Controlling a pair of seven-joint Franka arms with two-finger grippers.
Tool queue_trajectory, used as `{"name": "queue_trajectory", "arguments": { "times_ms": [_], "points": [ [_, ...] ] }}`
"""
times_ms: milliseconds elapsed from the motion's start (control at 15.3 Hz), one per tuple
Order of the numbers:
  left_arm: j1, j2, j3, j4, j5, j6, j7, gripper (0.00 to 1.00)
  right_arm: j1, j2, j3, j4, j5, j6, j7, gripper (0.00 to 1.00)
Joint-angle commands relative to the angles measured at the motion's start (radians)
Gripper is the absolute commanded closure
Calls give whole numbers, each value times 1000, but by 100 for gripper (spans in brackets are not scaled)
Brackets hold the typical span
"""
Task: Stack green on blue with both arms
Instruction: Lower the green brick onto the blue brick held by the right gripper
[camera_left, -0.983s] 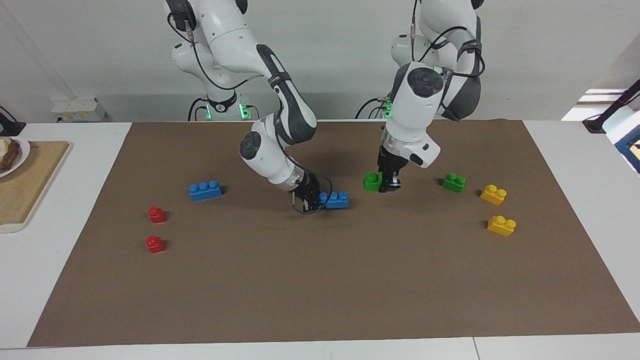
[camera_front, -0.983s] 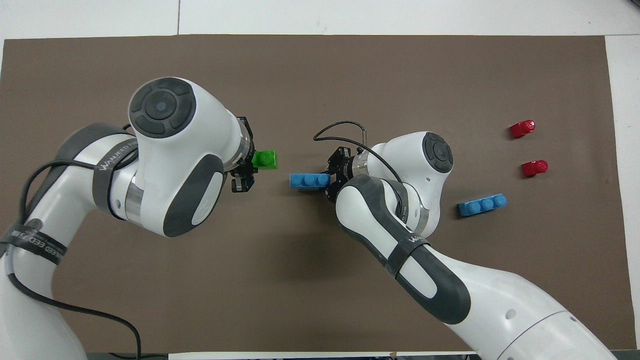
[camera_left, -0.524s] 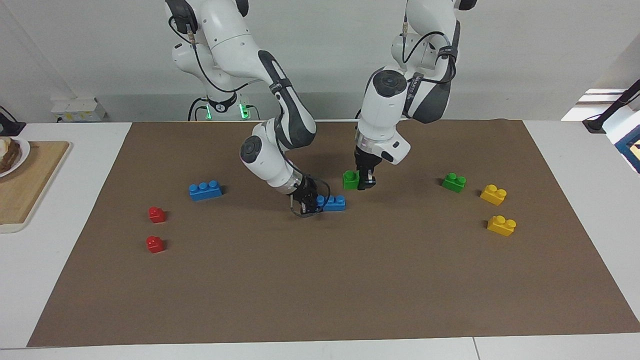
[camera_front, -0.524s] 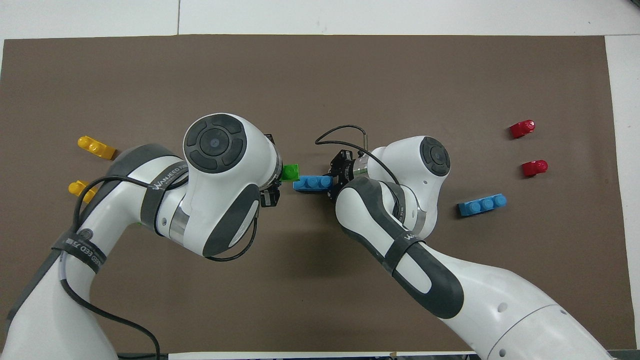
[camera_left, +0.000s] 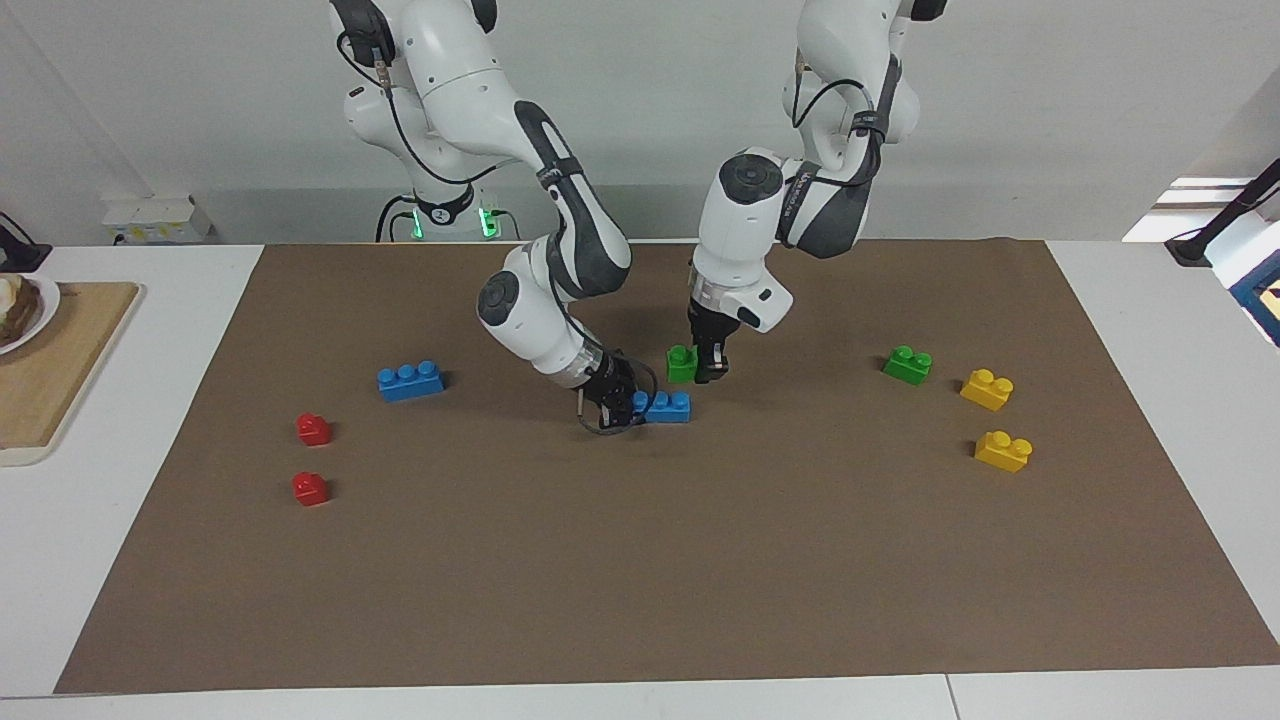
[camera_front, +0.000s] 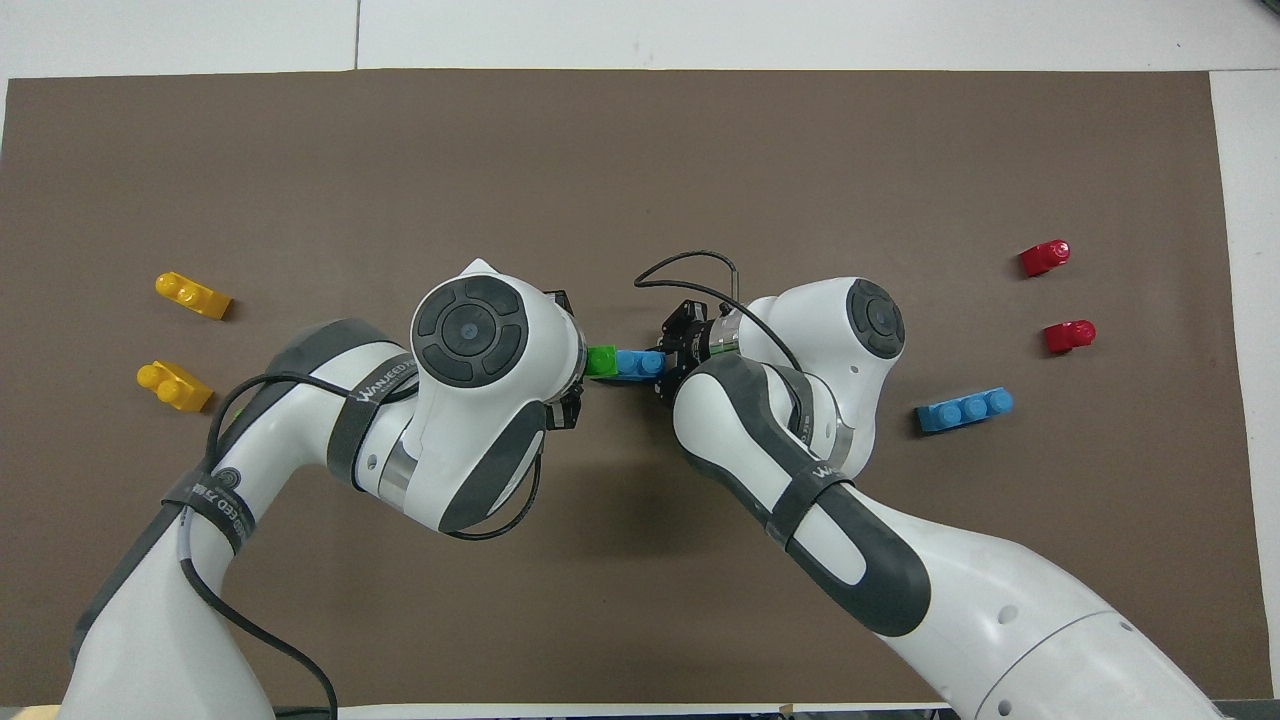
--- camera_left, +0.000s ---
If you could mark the white plate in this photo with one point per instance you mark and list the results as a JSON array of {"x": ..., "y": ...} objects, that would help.
[{"x": 50, "y": 305}]

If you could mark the blue framed box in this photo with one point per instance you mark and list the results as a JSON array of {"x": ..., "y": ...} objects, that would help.
[{"x": 1262, "y": 300}]

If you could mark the white power strip box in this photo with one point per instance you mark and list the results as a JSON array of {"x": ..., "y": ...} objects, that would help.
[{"x": 160, "y": 220}]

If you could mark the red one-stud toy brick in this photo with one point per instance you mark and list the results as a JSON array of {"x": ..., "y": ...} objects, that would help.
[
  {"x": 310, "y": 490},
  {"x": 313, "y": 431}
]

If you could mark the green two-stud toy brick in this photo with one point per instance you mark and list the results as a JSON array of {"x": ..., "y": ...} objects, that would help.
[
  {"x": 905, "y": 368},
  {"x": 680, "y": 368}
]

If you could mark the yellow two-stud toy brick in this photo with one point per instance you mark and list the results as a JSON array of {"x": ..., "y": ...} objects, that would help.
[
  {"x": 1000, "y": 455},
  {"x": 985, "y": 392}
]

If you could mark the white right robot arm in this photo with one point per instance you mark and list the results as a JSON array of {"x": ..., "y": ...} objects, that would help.
[{"x": 470, "y": 90}]

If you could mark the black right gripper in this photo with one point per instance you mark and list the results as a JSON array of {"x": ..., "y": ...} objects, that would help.
[{"x": 610, "y": 382}]

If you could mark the black device base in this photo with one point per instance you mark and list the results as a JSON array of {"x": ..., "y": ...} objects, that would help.
[{"x": 25, "y": 255}]

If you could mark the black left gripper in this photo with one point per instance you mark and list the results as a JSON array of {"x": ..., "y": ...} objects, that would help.
[{"x": 710, "y": 328}]

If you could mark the blue three-stud toy brick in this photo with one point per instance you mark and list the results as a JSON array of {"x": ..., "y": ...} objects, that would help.
[
  {"x": 668, "y": 408},
  {"x": 410, "y": 385}
]

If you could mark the wooden cutting board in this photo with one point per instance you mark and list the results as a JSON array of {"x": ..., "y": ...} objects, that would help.
[{"x": 60, "y": 390}]

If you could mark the brown food on plate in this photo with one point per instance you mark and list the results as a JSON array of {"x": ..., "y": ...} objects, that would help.
[{"x": 20, "y": 310}]

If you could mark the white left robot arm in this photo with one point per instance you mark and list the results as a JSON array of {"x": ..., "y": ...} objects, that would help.
[{"x": 740, "y": 230}]

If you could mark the brown paper table mat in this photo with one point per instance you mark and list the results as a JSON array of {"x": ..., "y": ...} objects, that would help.
[{"x": 640, "y": 550}]

